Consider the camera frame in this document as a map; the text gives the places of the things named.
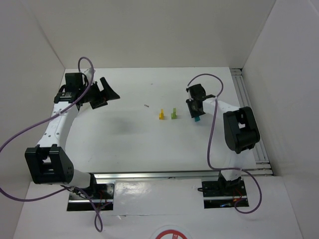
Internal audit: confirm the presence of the front aluminium rail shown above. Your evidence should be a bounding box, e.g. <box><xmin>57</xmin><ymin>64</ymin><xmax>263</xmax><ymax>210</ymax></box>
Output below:
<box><xmin>37</xmin><ymin>169</ymin><xmax>274</xmax><ymax>182</ymax></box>

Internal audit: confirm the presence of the right aluminium rail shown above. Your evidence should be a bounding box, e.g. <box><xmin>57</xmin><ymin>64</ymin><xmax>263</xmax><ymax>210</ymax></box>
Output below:
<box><xmin>230</xmin><ymin>68</ymin><xmax>273</xmax><ymax>174</ymax></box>

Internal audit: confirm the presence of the red prohibition sign sticker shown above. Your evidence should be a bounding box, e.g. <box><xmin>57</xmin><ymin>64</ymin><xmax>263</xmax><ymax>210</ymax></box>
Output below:
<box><xmin>150</xmin><ymin>225</ymin><xmax>192</xmax><ymax>239</ymax></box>

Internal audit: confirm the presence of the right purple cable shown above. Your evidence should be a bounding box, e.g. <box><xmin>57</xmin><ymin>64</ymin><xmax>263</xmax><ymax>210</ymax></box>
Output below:
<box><xmin>188</xmin><ymin>73</ymin><xmax>263</xmax><ymax>215</ymax></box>

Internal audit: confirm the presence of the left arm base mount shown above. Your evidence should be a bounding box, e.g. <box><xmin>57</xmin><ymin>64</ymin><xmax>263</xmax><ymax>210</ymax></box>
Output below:
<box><xmin>67</xmin><ymin>182</ymin><xmax>115</xmax><ymax>212</ymax></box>

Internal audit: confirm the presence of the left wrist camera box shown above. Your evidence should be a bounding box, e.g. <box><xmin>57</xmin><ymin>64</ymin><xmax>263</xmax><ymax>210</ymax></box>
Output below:
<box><xmin>83</xmin><ymin>68</ymin><xmax>95</xmax><ymax>81</ymax></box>

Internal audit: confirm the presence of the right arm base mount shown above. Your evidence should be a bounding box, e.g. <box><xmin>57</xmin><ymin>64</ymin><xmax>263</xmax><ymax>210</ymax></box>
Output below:
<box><xmin>197</xmin><ymin>180</ymin><xmax>249</xmax><ymax>209</ymax></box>

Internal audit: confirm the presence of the aluminium rail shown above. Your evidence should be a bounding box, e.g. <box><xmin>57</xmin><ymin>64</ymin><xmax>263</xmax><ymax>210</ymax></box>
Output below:
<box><xmin>37</xmin><ymin>169</ymin><xmax>274</xmax><ymax>182</ymax></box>
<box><xmin>230</xmin><ymin>68</ymin><xmax>273</xmax><ymax>174</ymax></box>

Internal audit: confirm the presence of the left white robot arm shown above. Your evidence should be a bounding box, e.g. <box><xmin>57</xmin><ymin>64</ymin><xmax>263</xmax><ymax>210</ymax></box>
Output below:
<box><xmin>24</xmin><ymin>69</ymin><xmax>120</xmax><ymax>191</ymax></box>

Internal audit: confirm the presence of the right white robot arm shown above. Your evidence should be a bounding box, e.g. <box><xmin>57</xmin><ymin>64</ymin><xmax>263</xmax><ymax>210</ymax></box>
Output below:
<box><xmin>186</xmin><ymin>84</ymin><xmax>260</xmax><ymax>184</ymax></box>

